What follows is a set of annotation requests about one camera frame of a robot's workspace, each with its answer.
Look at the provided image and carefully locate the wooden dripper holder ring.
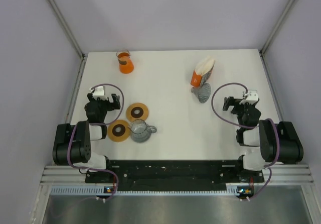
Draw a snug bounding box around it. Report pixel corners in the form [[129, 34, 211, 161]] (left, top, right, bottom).
[[125, 102, 150, 121]]

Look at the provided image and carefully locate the clear ribbed glass dripper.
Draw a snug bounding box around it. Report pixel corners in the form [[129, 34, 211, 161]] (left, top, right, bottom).
[[191, 83, 211, 103]]

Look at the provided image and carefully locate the clear glass server jug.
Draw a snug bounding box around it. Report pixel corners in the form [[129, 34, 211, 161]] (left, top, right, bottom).
[[128, 119, 157, 143]]

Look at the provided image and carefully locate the orange coffee filter box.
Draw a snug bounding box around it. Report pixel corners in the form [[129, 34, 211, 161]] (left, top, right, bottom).
[[190, 56, 215, 87]]

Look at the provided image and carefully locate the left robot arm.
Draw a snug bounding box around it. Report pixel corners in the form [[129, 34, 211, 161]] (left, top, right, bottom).
[[52, 93, 121, 182]]

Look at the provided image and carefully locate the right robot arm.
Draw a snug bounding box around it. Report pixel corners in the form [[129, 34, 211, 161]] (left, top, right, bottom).
[[222, 96, 303, 182]]

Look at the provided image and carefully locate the orange liquid glass beaker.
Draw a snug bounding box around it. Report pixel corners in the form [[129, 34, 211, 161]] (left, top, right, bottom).
[[116, 50, 134, 74]]

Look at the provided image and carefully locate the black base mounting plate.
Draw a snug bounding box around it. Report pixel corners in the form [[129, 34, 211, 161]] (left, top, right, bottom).
[[85, 160, 264, 191]]

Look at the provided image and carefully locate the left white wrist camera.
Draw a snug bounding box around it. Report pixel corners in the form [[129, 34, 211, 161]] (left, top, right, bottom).
[[92, 86, 106, 100]]

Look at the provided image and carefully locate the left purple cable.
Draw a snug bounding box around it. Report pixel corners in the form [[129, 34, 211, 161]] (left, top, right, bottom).
[[65, 83, 125, 202]]

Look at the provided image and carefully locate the purple cable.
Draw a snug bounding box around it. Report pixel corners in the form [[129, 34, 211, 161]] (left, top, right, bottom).
[[211, 82, 279, 201], [65, 83, 125, 202]]

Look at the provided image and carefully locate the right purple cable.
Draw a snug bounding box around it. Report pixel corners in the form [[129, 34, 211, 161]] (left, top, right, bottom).
[[211, 82, 279, 201]]

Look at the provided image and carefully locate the aluminium front rail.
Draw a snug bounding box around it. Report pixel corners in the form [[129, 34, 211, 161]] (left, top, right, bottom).
[[41, 164, 314, 185]]

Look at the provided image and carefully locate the grey slotted cable duct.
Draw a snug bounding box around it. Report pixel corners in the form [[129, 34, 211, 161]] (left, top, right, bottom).
[[51, 186, 252, 196]]

